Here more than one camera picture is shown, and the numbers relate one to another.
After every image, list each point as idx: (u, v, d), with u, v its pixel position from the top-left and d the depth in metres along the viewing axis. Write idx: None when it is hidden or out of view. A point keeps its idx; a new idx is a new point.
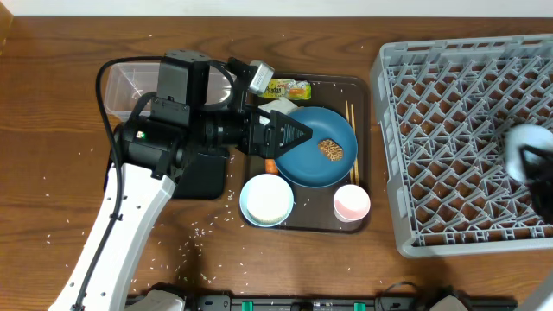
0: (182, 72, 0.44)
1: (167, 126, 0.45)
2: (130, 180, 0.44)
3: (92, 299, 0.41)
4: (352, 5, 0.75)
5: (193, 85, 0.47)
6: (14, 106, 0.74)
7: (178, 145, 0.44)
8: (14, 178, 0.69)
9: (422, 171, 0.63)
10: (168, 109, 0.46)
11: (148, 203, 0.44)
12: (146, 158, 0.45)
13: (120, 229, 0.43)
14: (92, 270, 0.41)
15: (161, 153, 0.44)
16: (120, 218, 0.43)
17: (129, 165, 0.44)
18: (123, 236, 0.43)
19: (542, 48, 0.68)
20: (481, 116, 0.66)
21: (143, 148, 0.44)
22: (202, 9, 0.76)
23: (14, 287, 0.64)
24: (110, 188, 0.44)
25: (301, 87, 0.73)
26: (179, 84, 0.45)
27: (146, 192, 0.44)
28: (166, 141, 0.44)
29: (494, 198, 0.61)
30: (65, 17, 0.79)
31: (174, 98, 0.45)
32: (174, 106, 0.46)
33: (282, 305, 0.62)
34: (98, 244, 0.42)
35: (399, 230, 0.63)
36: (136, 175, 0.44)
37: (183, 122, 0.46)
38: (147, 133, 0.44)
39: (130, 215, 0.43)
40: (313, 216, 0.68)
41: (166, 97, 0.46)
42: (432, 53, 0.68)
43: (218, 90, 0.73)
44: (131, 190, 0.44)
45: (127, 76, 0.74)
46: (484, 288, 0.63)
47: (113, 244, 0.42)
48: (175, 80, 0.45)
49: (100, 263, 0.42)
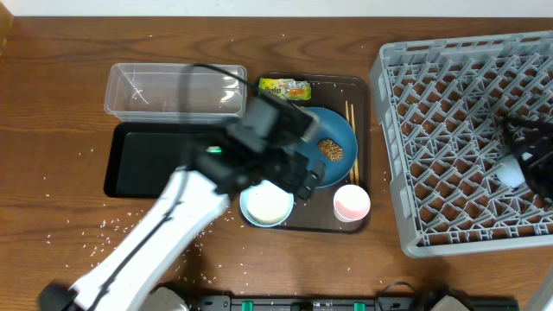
0: (269, 113, 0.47)
1: (239, 150, 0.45)
2: (190, 186, 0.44)
3: (121, 286, 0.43)
4: (352, 5, 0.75)
5: (270, 126, 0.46)
6: (15, 106, 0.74)
7: (244, 169, 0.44)
8: (14, 179, 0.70)
9: (426, 170, 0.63)
10: (246, 135, 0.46)
11: (199, 212, 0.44)
12: (205, 177, 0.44)
13: (168, 231, 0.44)
14: (129, 260, 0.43)
15: (225, 172, 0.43)
16: (171, 218, 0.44)
17: (193, 174, 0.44)
18: (170, 238, 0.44)
19: (541, 46, 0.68)
20: (481, 114, 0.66)
21: (212, 161, 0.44)
22: (203, 9, 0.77)
23: (14, 287, 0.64)
24: (170, 187, 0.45)
25: (301, 87, 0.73)
26: (260, 117, 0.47)
27: (200, 203, 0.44)
28: (233, 163, 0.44)
29: (497, 196, 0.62)
30: (65, 16, 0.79)
31: (252, 130, 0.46)
32: (251, 134, 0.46)
33: (282, 305, 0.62)
34: (143, 239, 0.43)
35: (404, 230, 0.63)
36: (199, 183, 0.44)
37: (255, 150, 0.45)
38: (220, 150, 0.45)
39: (181, 221, 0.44)
40: (313, 216, 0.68)
41: (248, 126, 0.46)
42: (432, 53, 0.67)
43: (218, 90, 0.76)
44: (187, 197, 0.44)
45: (127, 76, 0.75)
46: (483, 288, 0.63)
47: (157, 243, 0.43)
48: (258, 116, 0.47)
49: (138, 257, 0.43)
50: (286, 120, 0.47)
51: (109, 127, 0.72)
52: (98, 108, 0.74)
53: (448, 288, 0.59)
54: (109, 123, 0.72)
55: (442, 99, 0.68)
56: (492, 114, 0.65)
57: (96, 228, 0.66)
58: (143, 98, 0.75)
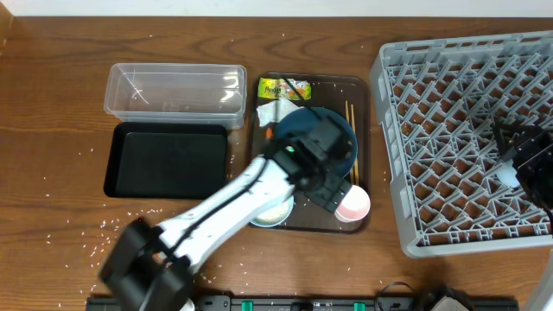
0: (336, 132, 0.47)
1: (305, 158, 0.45)
2: (270, 168, 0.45)
3: (192, 247, 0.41)
4: (352, 5, 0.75)
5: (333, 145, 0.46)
6: (15, 106, 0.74)
7: (306, 176, 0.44)
8: (14, 179, 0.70)
9: (426, 170, 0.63)
10: (314, 144, 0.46)
11: (273, 190, 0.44)
12: (276, 175, 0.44)
13: (244, 203, 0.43)
14: (205, 223, 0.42)
15: (291, 172, 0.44)
16: (250, 193, 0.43)
17: (272, 164, 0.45)
18: (241, 211, 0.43)
19: (541, 46, 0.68)
20: (481, 114, 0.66)
21: (283, 157, 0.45)
22: (203, 9, 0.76)
23: (14, 287, 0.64)
24: (251, 168, 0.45)
25: (301, 87, 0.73)
26: (327, 134, 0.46)
27: (276, 186, 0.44)
28: (300, 166, 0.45)
29: (497, 196, 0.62)
30: (65, 16, 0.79)
31: (317, 142, 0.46)
32: (317, 147, 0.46)
33: (282, 305, 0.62)
34: (221, 206, 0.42)
35: (404, 230, 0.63)
36: (276, 173, 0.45)
37: (318, 161, 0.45)
38: (294, 150, 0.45)
39: (257, 198, 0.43)
40: (313, 216, 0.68)
41: (314, 139, 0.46)
42: (432, 53, 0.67)
43: (218, 90, 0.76)
44: (266, 178, 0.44)
45: (127, 76, 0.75)
46: (482, 288, 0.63)
47: (234, 213, 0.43)
48: (326, 133, 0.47)
49: (205, 228, 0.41)
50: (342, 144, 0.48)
51: (109, 127, 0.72)
52: (98, 108, 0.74)
53: (446, 288, 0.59)
54: (109, 123, 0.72)
55: (442, 99, 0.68)
56: (492, 114, 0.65)
57: (96, 228, 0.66)
58: (143, 98, 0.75)
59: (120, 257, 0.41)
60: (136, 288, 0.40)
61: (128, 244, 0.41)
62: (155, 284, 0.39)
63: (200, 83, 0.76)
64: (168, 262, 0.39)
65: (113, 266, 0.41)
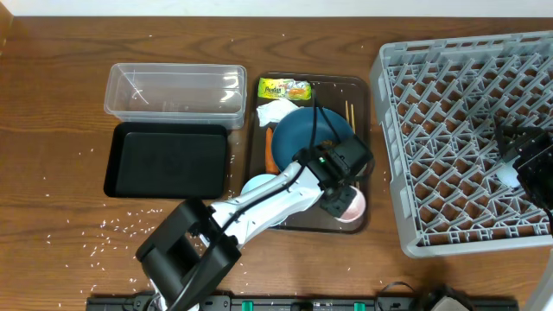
0: (361, 151, 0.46)
1: (332, 171, 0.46)
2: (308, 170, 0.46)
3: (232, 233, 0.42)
4: (352, 5, 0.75)
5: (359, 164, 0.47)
6: (15, 105, 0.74)
7: (332, 188, 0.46)
8: (14, 178, 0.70)
9: (426, 170, 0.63)
10: (341, 160, 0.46)
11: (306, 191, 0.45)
12: (309, 181, 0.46)
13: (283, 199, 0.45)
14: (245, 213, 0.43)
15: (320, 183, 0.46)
16: (289, 191, 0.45)
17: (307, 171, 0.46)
18: (280, 205, 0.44)
19: (541, 46, 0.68)
20: (481, 114, 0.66)
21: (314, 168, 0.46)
22: (203, 9, 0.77)
23: (13, 287, 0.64)
24: (288, 168, 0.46)
25: (301, 87, 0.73)
26: (352, 152, 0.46)
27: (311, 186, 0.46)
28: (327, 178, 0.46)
29: (497, 196, 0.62)
30: (64, 16, 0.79)
31: (343, 159, 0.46)
32: (344, 163, 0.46)
33: (282, 305, 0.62)
34: (260, 200, 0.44)
35: (404, 230, 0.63)
36: (311, 176, 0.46)
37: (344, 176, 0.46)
38: (324, 161, 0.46)
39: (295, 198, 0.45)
40: (313, 216, 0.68)
41: (340, 155, 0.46)
42: (432, 53, 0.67)
43: (218, 90, 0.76)
44: (303, 179, 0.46)
45: (127, 76, 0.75)
46: (482, 288, 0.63)
47: (272, 208, 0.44)
48: (352, 151, 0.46)
49: (248, 215, 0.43)
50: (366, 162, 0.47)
51: (109, 128, 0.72)
52: (98, 108, 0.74)
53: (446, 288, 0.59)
54: (109, 123, 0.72)
55: (442, 99, 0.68)
56: (492, 114, 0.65)
57: (95, 228, 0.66)
58: (143, 98, 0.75)
59: (166, 231, 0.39)
60: (175, 269, 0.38)
61: (178, 220, 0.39)
62: (200, 267, 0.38)
63: (200, 83, 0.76)
64: (215, 244, 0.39)
65: (155, 240, 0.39)
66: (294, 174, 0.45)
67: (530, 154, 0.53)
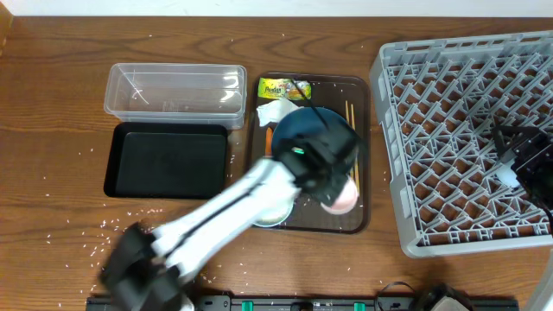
0: (349, 136, 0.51)
1: (312, 159, 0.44)
2: (272, 171, 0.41)
3: (185, 253, 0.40)
4: (352, 5, 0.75)
5: (348, 149, 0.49)
6: (15, 106, 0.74)
7: (313, 178, 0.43)
8: (14, 178, 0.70)
9: (426, 170, 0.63)
10: (321, 147, 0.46)
11: (267, 195, 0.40)
12: (276, 179, 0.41)
13: (245, 206, 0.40)
14: (197, 230, 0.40)
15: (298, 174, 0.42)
16: (252, 196, 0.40)
17: (279, 166, 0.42)
18: (243, 214, 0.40)
19: (541, 45, 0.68)
20: (481, 114, 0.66)
21: (289, 158, 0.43)
22: (203, 9, 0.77)
23: (14, 287, 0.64)
24: (258, 167, 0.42)
25: (300, 87, 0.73)
26: (340, 137, 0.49)
27: (279, 187, 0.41)
28: (306, 168, 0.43)
29: (497, 196, 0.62)
30: (64, 16, 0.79)
31: (327, 147, 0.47)
32: (326, 149, 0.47)
33: (282, 305, 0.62)
34: (216, 212, 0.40)
35: (404, 230, 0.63)
36: (281, 174, 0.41)
37: (327, 160, 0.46)
38: (300, 153, 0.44)
39: (259, 202, 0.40)
40: (313, 216, 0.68)
41: (327, 142, 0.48)
42: (432, 53, 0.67)
43: (218, 90, 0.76)
44: (270, 181, 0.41)
45: (127, 76, 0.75)
46: (482, 288, 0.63)
47: (230, 218, 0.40)
48: (340, 136, 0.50)
49: (200, 232, 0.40)
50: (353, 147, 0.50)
51: (109, 127, 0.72)
52: (98, 108, 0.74)
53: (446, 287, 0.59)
54: (109, 123, 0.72)
55: (442, 99, 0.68)
56: (491, 114, 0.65)
57: (96, 228, 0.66)
58: (143, 98, 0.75)
59: (117, 260, 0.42)
60: (133, 288, 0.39)
61: (125, 246, 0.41)
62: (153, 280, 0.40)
63: (200, 83, 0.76)
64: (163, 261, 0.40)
65: (111, 271, 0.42)
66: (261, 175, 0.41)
67: (527, 154, 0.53)
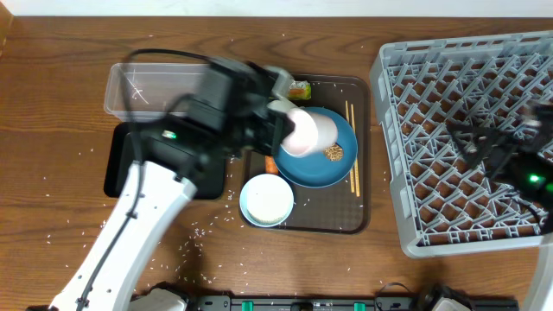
0: (224, 79, 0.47)
1: (197, 127, 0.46)
2: (149, 179, 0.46)
3: (98, 295, 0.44)
4: (352, 5, 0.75)
5: (233, 90, 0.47)
6: (15, 105, 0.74)
7: (204, 149, 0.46)
8: (14, 178, 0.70)
9: (426, 170, 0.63)
10: (200, 112, 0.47)
11: (165, 206, 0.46)
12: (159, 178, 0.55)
13: (133, 228, 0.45)
14: (100, 267, 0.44)
15: (186, 155, 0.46)
16: (135, 216, 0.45)
17: (151, 162, 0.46)
18: (136, 234, 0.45)
19: (541, 45, 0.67)
20: (481, 114, 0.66)
21: (168, 147, 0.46)
22: (203, 9, 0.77)
23: (14, 287, 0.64)
24: (130, 186, 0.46)
25: (301, 87, 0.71)
26: (217, 89, 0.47)
27: (165, 194, 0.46)
28: (191, 143, 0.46)
29: (497, 196, 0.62)
30: (64, 16, 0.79)
31: (211, 104, 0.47)
32: (207, 110, 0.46)
33: (282, 305, 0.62)
34: (112, 239, 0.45)
35: (404, 230, 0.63)
36: (155, 172, 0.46)
37: (214, 125, 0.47)
38: (175, 133, 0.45)
39: (149, 216, 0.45)
40: (313, 216, 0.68)
41: (203, 100, 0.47)
42: (432, 53, 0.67)
43: None
44: (149, 192, 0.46)
45: (127, 76, 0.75)
46: (482, 288, 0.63)
47: (126, 241, 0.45)
48: (215, 86, 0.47)
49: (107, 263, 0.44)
50: (242, 83, 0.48)
51: (109, 127, 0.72)
52: (98, 108, 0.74)
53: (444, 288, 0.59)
54: (109, 123, 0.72)
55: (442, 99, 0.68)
56: (492, 114, 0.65)
57: (95, 228, 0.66)
58: (143, 98, 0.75)
59: None
60: None
61: None
62: None
63: None
64: None
65: None
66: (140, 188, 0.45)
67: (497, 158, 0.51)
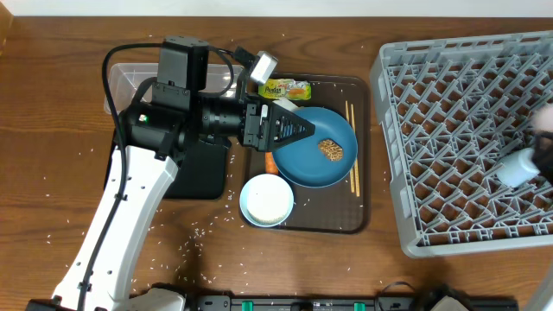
0: (181, 56, 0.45)
1: (168, 110, 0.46)
2: (134, 161, 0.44)
3: (98, 277, 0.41)
4: (352, 5, 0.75)
5: (193, 69, 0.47)
6: (15, 106, 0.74)
7: (180, 127, 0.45)
8: (14, 178, 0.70)
9: (426, 170, 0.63)
10: (168, 94, 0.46)
11: (152, 184, 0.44)
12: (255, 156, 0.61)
13: (124, 209, 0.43)
14: (98, 249, 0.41)
15: (163, 135, 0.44)
16: (124, 198, 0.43)
17: (133, 147, 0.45)
18: (130, 214, 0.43)
19: (540, 46, 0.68)
20: (481, 114, 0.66)
21: (145, 130, 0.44)
22: (202, 9, 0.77)
23: (14, 286, 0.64)
24: (114, 170, 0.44)
25: (301, 87, 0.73)
26: (178, 67, 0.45)
27: (149, 173, 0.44)
28: (167, 123, 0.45)
29: (497, 196, 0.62)
30: (64, 16, 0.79)
31: (174, 82, 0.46)
32: (174, 91, 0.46)
33: (282, 305, 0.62)
34: (104, 223, 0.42)
35: (404, 230, 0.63)
36: (139, 155, 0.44)
37: (184, 106, 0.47)
38: (149, 117, 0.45)
39: (136, 195, 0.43)
40: (312, 216, 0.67)
41: (167, 81, 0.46)
42: (432, 53, 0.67)
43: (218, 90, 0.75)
44: (135, 172, 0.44)
45: (127, 76, 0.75)
46: (482, 288, 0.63)
47: (120, 221, 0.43)
48: (175, 65, 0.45)
49: (105, 246, 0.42)
50: (200, 60, 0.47)
51: (109, 128, 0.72)
52: (98, 108, 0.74)
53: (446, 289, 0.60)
54: (109, 123, 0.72)
55: (442, 99, 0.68)
56: (492, 114, 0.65)
57: None
58: None
59: None
60: None
61: None
62: None
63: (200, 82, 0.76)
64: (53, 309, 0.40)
65: None
66: (124, 170, 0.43)
67: None
